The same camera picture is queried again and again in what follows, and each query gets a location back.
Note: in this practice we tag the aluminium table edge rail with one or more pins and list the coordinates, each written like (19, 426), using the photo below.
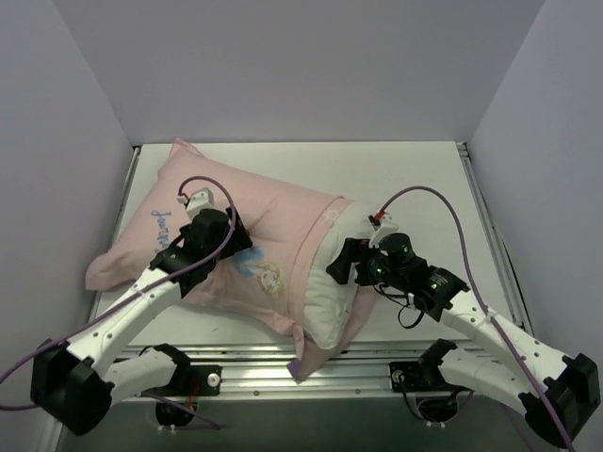
(94, 310)

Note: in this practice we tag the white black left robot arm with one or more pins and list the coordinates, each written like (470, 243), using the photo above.
(77, 380)

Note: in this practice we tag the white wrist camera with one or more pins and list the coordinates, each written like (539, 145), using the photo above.
(198, 201)
(383, 225)

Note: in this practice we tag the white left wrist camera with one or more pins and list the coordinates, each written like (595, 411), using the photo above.
(198, 201)

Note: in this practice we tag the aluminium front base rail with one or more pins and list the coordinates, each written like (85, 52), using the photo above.
(270, 373)

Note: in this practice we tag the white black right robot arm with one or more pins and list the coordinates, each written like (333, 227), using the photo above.
(555, 393)

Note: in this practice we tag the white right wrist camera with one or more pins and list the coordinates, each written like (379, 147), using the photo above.
(383, 225)

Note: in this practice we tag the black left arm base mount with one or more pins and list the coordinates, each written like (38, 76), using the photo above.
(207, 376)

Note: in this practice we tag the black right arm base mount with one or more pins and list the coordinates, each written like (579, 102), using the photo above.
(409, 377)

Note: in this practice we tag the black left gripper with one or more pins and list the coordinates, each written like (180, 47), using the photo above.
(231, 234)

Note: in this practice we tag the white pillow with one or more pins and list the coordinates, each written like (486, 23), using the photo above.
(328, 304)

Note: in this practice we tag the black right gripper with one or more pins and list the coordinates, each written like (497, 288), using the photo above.
(357, 263)

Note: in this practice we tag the aluminium right side rail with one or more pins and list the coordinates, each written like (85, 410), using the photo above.
(502, 262)

